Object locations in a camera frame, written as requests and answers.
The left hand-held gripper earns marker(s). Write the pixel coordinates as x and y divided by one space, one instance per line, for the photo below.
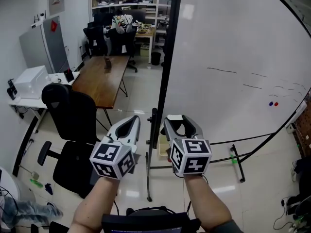
110 158

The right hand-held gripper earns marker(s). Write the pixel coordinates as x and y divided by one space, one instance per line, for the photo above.
192 158

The white eraser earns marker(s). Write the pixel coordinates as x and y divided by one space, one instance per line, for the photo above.
175 117

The beige whiteboard box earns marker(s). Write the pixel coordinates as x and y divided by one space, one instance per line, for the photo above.
162 150

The person's right forearm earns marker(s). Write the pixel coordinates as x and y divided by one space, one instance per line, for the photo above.
206 203

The person's left forearm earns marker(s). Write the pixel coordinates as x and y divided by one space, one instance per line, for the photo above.
94 203

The black whiteboard stand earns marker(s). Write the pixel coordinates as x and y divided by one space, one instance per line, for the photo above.
148 178

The red and black box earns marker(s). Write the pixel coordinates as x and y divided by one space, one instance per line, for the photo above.
69 75

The cardboard box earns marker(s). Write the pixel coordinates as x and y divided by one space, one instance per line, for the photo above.
145 49

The large whiteboard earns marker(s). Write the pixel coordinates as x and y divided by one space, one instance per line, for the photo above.
230 45

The white box appliance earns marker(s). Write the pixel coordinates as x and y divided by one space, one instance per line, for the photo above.
30 81

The large black office chair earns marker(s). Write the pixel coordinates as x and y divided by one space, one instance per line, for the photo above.
75 120

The brown wooden table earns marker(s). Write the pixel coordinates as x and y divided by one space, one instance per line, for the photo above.
104 79

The green floor marker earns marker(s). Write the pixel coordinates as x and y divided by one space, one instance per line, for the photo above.
233 159

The small brown holder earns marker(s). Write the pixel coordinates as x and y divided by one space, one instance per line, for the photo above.
107 63

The black trash bin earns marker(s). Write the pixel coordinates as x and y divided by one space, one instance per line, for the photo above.
155 58

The black mesh office chair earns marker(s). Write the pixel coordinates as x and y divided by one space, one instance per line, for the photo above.
122 42
96 39

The black chest device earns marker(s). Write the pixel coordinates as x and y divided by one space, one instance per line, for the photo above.
148 223

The light wooden desk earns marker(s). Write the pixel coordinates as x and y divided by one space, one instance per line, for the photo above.
145 34

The white side desk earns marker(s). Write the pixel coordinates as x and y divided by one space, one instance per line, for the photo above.
29 102

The person's grey sleeve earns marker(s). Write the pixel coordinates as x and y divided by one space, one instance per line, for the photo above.
223 227

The patterned jacket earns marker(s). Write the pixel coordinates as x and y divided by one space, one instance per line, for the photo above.
121 22

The black computer monitor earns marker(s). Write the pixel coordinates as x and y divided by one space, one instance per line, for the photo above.
103 19

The grey refrigerator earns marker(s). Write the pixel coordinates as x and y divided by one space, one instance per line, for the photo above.
43 46

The black bag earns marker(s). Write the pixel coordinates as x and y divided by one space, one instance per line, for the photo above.
302 171

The white storage shelf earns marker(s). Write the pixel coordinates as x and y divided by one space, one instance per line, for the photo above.
126 1

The white security camera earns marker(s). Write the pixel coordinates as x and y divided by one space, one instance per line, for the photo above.
41 15

